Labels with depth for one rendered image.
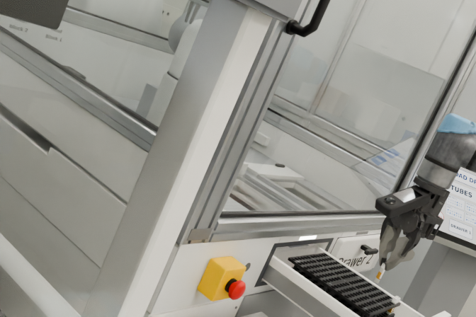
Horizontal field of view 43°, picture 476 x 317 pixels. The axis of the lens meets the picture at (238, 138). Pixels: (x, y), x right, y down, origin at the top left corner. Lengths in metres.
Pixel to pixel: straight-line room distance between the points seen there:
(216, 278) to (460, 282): 1.33
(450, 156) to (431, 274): 1.06
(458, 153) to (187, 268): 0.60
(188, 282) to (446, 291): 1.35
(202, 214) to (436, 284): 1.37
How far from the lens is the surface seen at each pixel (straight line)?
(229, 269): 1.17
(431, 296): 2.33
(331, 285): 1.38
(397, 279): 3.12
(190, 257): 1.13
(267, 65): 1.04
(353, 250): 1.72
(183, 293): 1.19
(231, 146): 1.05
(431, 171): 1.32
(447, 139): 1.32
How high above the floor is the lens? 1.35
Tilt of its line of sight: 10 degrees down
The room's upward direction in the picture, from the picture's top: 24 degrees clockwise
